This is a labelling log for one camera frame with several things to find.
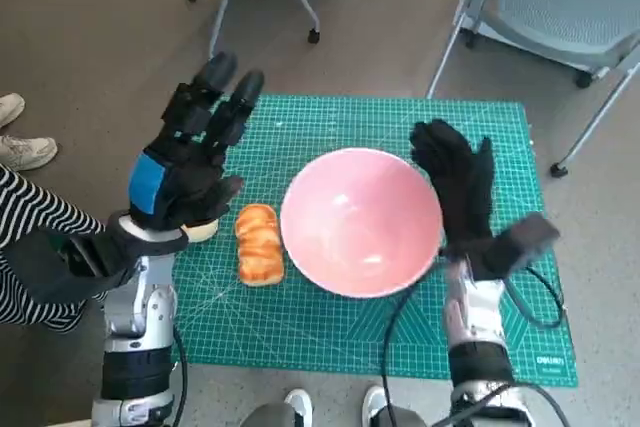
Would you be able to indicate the bare left robot hand blue tape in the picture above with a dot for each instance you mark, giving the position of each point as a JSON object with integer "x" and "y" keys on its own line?
{"x": 190, "y": 172}

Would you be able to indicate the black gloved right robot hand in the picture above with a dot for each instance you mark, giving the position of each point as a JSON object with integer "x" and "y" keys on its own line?
{"x": 460, "y": 182}

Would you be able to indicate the round toy bread bun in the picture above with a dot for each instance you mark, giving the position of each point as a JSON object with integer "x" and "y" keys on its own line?
{"x": 202, "y": 233}

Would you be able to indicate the long toy bread loaf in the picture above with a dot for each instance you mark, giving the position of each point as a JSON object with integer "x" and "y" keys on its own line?
{"x": 260, "y": 247}

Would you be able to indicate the pink bowl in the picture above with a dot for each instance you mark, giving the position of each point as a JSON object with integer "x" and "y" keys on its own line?
{"x": 360, "y": 227}

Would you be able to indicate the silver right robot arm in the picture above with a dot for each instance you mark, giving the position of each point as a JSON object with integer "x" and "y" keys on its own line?
{"x": 475, "y": 307}

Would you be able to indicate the person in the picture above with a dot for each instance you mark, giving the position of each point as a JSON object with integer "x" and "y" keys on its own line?
{"x": 35, "y": 207}

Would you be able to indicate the person's shoe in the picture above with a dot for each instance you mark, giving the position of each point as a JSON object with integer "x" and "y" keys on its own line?
{"x": 25, "y": 153}
{"x": 10, "y": 109}

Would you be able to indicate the gray chair with casters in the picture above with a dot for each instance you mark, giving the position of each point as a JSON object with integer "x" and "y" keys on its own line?
{"x": 313, "y": 36}

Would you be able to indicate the green cutting mat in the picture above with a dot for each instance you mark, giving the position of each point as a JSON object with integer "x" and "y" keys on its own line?
{"x": 310, "y": 327}

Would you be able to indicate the white robot right foot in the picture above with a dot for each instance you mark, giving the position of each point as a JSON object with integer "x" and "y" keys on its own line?
{"x": 375, "y": 404}

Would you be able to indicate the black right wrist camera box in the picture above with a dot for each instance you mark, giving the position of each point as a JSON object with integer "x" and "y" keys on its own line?
{"x": 525, "y": 239}

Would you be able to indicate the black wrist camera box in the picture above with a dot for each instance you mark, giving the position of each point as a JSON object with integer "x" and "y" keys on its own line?
{"x": 525, "y": 239}
{"x": 85, "y": 259}

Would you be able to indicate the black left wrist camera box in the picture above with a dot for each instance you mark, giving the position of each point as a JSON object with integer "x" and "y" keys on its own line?
{"x": 85, "y": 259}

